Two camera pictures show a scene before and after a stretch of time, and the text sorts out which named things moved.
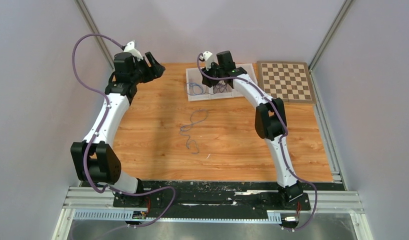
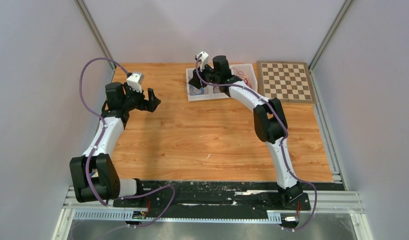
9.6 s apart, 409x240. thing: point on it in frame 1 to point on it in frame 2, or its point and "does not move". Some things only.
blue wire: [194, 89] does not move
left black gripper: [155, 71] to [150, 105]
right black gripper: [208, 80] does not move
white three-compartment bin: [197, 91] does not move
